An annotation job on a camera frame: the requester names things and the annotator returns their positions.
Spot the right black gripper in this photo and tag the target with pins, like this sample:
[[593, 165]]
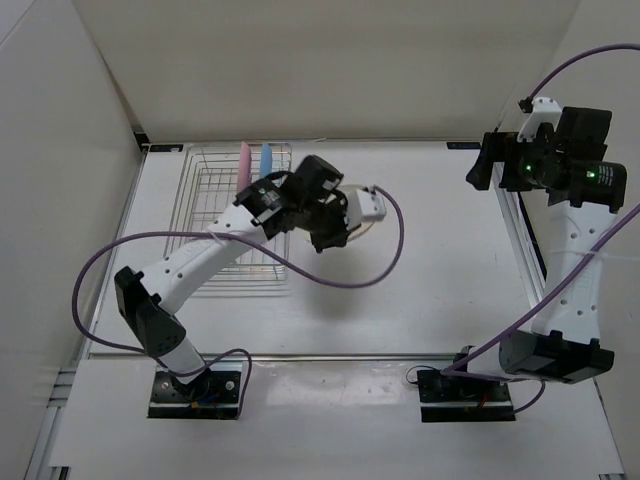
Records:
[[503, 147]]

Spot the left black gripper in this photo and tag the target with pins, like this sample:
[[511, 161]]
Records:
[[337, 235]]

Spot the cream plate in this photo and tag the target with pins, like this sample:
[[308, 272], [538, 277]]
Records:
[[363, 228]]

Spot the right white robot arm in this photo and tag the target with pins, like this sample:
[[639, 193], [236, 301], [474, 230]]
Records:
[[559, 150]]

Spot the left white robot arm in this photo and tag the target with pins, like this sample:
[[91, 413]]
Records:
[[308, 198]]

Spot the blue plate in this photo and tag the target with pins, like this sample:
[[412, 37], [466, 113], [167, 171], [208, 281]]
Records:
[[266, 160]]

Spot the pink plate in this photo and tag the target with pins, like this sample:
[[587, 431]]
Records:
[[244, 172]]

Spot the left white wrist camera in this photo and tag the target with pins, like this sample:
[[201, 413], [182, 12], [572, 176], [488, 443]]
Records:
[[363, 206]]

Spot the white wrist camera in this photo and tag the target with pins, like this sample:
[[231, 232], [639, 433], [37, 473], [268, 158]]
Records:
[[363, 206], [538, 111]]

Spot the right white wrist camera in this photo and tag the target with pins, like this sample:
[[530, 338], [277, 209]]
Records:
[[538, 111]]

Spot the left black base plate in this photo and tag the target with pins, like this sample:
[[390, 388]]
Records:
[[215, 397]]

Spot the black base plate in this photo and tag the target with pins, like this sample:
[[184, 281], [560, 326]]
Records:
[[215, 397], [459, 399]]

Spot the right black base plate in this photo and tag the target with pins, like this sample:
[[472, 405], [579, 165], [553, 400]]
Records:
[[459, 399]]

